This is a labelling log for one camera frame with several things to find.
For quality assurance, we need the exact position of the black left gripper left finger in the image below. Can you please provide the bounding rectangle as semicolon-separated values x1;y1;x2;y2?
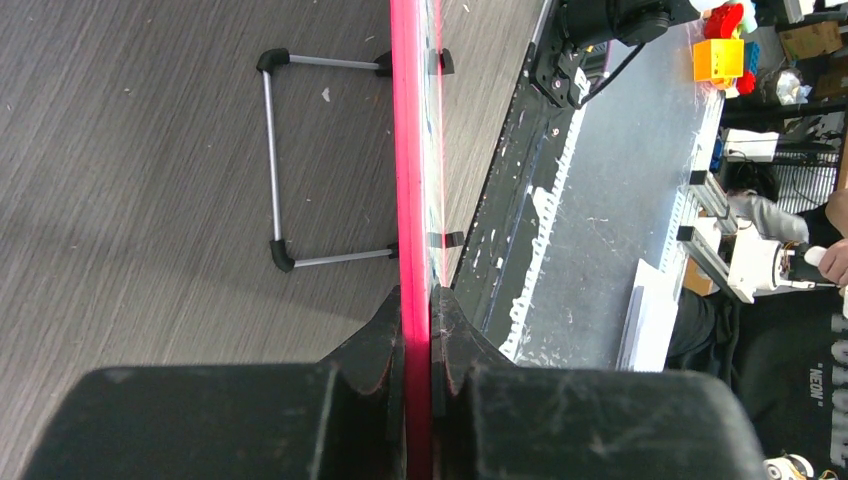
23;290;403;479

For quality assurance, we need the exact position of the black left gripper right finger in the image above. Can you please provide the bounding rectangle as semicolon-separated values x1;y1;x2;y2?
431;287;766;479

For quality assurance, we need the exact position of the pink framed whiteboard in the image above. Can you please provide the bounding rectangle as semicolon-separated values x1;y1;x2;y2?
390;1;446;479

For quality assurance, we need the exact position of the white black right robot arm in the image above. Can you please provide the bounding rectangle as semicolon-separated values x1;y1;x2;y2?
555;0;701;48

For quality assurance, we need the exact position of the operator bare forearm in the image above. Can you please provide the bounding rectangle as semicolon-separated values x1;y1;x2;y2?
825;189;848;239

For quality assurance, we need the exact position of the black whiteboard foot clip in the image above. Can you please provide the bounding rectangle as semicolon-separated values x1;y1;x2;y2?
374;48;455;78

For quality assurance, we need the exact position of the operator bare hand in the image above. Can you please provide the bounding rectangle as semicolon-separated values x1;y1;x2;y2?
818;239;848;287

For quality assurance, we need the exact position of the white paper stack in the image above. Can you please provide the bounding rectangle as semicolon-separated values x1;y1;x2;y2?
616;259;682;372

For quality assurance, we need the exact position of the yellow toy block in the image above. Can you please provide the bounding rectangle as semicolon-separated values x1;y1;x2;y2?
692;39;745;82

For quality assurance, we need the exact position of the red toy piece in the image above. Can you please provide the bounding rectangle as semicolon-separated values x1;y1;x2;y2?
703;3;745;39

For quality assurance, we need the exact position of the cardboard box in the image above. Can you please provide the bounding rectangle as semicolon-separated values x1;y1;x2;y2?
778;21;843;62

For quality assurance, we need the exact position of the black mounting base plate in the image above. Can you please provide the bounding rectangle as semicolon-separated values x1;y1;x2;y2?
452;44;589;348

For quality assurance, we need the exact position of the metal whiteboard stand wire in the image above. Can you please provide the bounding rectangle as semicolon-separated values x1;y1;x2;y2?
256;47;401;274

